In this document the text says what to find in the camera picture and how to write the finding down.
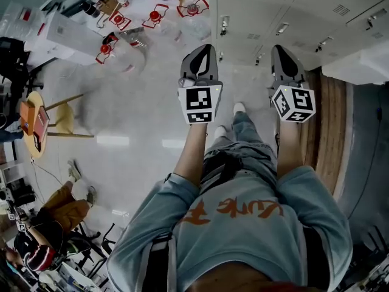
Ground grey black chest strap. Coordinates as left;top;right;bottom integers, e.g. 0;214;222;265
148;234;179;292

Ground person's right forearm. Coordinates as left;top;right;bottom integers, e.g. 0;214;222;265
275;119;305;181

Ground round wooden stool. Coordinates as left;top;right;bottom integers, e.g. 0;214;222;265
22;90;95;160

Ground clear dispenser water jug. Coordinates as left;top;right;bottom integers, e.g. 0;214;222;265
0;1;47;41

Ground dark red box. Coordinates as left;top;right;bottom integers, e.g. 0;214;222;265
32;105;51;151

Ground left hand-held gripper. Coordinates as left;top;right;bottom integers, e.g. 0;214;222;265
177;43;224;125

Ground black frame chair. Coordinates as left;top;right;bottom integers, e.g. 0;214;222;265
75;222;123;286

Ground black office chair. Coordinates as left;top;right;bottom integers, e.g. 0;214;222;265
0;38;45;103

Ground person's light blue sweatshirt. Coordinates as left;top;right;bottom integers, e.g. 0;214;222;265
106;164;354;292

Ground orange cardboard box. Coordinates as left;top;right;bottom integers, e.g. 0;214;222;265
19;100;37;137

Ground brown paper bag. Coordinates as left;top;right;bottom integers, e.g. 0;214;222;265
97;0;123;16

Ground person's grey trousers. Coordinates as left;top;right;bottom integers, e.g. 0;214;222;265
199;111;279;195

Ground grey metal locker cabinet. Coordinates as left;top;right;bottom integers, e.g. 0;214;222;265
209;0;389;72

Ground brown wooden plank panel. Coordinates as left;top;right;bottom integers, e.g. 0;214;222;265
299;68;349;196

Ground person's left forearm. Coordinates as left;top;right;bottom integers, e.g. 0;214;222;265
173;122;211;189

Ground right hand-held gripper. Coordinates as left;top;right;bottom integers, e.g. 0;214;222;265
267;44;316;123

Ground white water dispenser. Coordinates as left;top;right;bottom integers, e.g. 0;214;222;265
26;10;103;67

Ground white foam box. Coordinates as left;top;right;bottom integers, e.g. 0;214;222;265
321;49;389;85

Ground black waist pouch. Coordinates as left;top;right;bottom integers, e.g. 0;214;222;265
202;150;244;182

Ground black drink bottle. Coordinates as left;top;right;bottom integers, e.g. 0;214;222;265
80;1;102;18

